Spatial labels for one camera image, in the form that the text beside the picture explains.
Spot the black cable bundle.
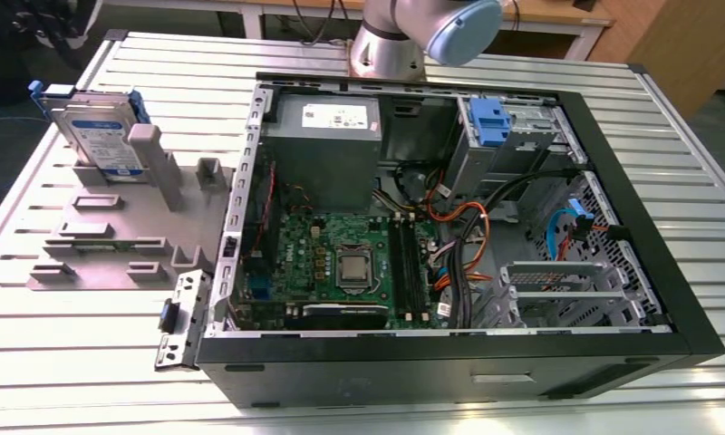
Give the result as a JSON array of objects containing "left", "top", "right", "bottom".
[{"left": 447, "top": 167, "right": 582, "bottom": 327}]

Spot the blue wire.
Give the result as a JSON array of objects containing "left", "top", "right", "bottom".
[{"left": 543, "top": 198, "right": 594, "bottom": 264}]

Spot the orange wire bundle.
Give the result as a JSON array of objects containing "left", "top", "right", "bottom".
[{"left": 428, "top": 201, "right": 495, "bottom": 291}]

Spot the grey power supply unit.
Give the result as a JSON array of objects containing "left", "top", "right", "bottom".
[{"left": 259, "top": 93, "right": 383, "bottom": 214}]

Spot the green motherboard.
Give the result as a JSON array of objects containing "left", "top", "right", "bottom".
[{"left": 235, "top": 210, "right": 447, "bottom": 331}]

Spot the black RAM slot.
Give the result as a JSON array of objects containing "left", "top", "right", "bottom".
[
  {"left": 402, "top": 211, "right": 432, "bottom": 322},
  {"left": 387, "top": 211, "right": 416, "bottom": 322}
]

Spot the metal drive cage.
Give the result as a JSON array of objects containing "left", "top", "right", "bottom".
[{"left": 444, "top": 95, "right": 588, "bottom": 205}]

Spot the silver CPU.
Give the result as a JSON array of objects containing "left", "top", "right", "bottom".
[{"left": 338, "top": 254, "right": 374, "bottom": 280}]

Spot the metal disk bay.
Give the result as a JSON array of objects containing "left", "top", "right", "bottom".
[{"left": 499, "top": 260, "right": 672, "bottom": 330}]

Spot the orange power wire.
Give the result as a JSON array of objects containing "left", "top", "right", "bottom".
[{"left": 571, "top": 217, "right": 634, "bottom": 244}]

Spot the wooden desk white frame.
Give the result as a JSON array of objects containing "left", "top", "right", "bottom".
[{"left": 216, "top": 0, "right": 618, "bottom": 63}]

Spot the hard disk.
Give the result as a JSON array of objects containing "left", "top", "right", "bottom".
[{"left": 28, "top": 80, "right": 154, "bottom": 183}]

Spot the grey parts rack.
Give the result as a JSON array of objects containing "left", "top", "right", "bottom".
[{"left": 27, "top": 124, "right": 240, "bottom": 291}]

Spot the blue plastic drive latch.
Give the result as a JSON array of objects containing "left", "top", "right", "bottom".
[{"left": 468, "top": 97, "right": 514, "bottom": 149}]

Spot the thin red wire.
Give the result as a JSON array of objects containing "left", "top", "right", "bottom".
[{"left": 259, "top": 160, "right": 279, "bottom": 237}]

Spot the black open PC case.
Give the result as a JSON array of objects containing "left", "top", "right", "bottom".
[{"left": 194, "top": 71, "right": 725, "bottom": 407}]

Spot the CPU socket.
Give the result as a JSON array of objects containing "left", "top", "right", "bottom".
[{"left": 332, "top": 243, "right": 383, "bottom": 294}]

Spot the green RAM stick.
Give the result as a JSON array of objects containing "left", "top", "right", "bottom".
[{"left": 70, "top": 242, "right": 138, "bottom": 253}]

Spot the brown wooden cabinet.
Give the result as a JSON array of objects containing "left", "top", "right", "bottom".
[{"left": 586, "top": 0, "right": 725, "bottom": 119}]

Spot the black graphics card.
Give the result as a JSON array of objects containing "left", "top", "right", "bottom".
[{"left": 283, "top": 299, "right": 394, "bottom": 331}]

